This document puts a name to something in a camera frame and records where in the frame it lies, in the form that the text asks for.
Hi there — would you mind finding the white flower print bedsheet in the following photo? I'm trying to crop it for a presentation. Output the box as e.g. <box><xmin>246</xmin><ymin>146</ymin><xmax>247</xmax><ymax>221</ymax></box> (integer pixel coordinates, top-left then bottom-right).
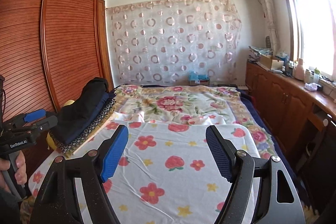
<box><xmin>27</xmin><ymin>118</ymin><xmax>262</xmax><ymax>224</ymax></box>

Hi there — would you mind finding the patterned medallion folded quilt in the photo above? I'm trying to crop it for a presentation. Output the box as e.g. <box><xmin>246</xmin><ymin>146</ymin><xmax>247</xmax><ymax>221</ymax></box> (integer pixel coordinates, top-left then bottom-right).
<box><xmin>46</xmin><ymin>98</ymin><xmax>116</xmax><ymax>158</ymax></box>

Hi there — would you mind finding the person's left hand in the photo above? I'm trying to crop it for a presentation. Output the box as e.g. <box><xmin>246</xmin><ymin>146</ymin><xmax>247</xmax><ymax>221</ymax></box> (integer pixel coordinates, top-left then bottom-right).
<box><xmin>1</xmin><ymin>151</ymin><xmax>27</xmax><ymax>198</ymax></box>

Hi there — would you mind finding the cardboard box on counter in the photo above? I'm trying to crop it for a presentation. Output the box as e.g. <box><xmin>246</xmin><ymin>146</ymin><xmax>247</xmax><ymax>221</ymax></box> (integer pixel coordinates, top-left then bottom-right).
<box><xmin>259</xmin><ymin>55</ymin><xmax>284</xmax><ymax>70</ymax></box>

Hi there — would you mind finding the stack of folded papers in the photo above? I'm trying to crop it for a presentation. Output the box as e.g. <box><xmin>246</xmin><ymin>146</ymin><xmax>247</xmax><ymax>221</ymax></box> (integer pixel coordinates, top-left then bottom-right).
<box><xmin>249</xmin><ymin>46</ymin><xmax>273</xmax><ymax>62</ymax></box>

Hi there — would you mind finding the beige window drape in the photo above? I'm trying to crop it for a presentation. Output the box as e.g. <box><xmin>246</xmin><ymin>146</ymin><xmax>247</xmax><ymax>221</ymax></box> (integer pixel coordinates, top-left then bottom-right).
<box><xmin>260</xmin><ymin>0</ymin><xmax>280</xmax><ymax>56</ymax></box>

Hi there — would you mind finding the blue tissue pack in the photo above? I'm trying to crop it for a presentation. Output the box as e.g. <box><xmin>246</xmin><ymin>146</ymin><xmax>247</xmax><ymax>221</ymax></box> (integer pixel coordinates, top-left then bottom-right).
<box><xmin>188</xmin><ymin>71</ymin><xmax>210</xmax><ymax>86</ymax></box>

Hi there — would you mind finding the window with wooden frame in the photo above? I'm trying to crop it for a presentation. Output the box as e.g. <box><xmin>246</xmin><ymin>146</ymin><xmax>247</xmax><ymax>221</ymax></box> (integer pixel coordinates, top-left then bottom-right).
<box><xmin>286</xmin><ymin>0</ymin><xmax>335</xmax><ymax>81</ymax></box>

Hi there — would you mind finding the lavender cloth on counter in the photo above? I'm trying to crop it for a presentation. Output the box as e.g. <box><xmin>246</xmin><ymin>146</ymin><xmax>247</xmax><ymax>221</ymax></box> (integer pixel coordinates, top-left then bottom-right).
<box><xmin>304</xmin><ymin>83</ymin><xmax>319</xmax><ymax>92</ymax></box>

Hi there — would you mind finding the pink circle sheer curtain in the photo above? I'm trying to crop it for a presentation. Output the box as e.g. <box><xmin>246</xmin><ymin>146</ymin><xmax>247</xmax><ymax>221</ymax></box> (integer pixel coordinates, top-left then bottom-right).
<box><xmin>106</xmin><ymin>0</ymin><xmax>242</xmax><ymax>86</ymax></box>

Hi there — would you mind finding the wooden cabinet counter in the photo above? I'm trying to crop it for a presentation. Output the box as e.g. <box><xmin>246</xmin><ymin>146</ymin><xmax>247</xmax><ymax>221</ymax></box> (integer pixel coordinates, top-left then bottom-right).
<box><xmin>245</xmin><ymin>62</ymin><xmax>335</xmax><ymax>165</ymax></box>

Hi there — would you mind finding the pink bottle on counter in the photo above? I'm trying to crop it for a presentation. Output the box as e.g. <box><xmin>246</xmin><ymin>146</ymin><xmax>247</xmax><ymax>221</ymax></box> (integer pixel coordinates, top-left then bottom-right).
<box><xmin>293</xmin><ymin>59</ymin><xmax>305</xmax><ymax>81</ymax></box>

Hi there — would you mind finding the large rose floral blanket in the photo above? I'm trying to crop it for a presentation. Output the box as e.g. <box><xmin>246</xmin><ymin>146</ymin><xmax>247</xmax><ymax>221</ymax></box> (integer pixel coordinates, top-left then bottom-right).
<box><xmin>111</xmin><ymin>84</ymin><xmax>300</xmax><ymax>177</ymax></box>

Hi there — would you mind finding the black printed t-shirt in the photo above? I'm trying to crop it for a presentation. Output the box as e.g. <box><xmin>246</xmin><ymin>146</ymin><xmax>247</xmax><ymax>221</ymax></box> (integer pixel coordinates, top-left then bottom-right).
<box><xmin>51</xmin><ymin>77</ymin><xmax>109</xmax><ymax>144</ymax></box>

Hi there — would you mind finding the dark wooden chair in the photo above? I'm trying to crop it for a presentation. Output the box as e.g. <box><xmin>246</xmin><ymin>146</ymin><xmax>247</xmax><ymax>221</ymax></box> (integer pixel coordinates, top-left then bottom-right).
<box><xmin>299</xmin><ymin>114</ymin><xmax>335</xmax><ymax>214</ymax></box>

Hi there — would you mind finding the navy blue folded blanket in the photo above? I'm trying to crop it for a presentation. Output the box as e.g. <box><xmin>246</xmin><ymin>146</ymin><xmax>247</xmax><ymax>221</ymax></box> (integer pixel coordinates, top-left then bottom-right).
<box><xmin>58</xmin><ymin>92</ymin><xmax>109</xmax><ymax>144</ymax></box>

